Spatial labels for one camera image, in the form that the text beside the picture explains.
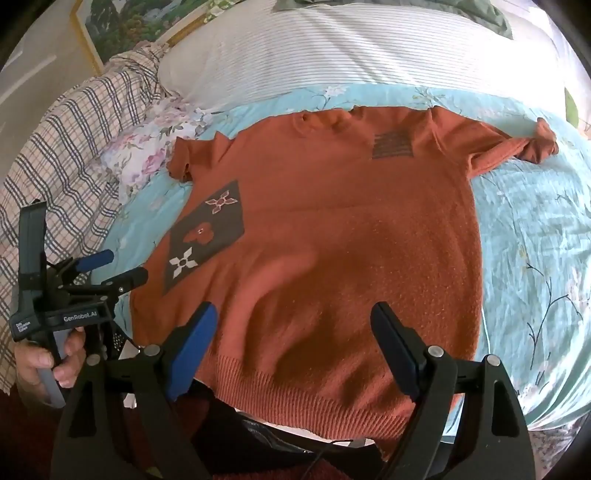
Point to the orange knit sweater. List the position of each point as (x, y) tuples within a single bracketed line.
[(323, 230)]

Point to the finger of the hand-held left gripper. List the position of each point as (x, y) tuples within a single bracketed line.
[(129, 279), (94, 261)]

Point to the light blue floral bed sheet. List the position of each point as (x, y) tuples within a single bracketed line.
[(521, 221)]

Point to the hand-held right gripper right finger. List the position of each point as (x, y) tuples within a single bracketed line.
[(397, 344)]

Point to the plaid checked cloth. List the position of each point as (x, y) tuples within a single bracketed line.
[(69, 152)]

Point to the gold framed landscape painting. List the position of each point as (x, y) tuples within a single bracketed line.
[(120, 23)]

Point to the pink floral cloth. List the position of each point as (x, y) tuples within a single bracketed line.
[(143, 152)]

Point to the dark cloth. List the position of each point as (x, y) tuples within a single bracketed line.
[(231, 434)]

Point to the white striped duvet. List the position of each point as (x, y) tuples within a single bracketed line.
[(346, 50)]

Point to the green cloth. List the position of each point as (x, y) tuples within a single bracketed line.
[(485, 14)]

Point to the person's left hand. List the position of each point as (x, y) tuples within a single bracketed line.
[(30, 364)]

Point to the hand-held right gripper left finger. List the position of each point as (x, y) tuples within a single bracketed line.
[(194, 350)]

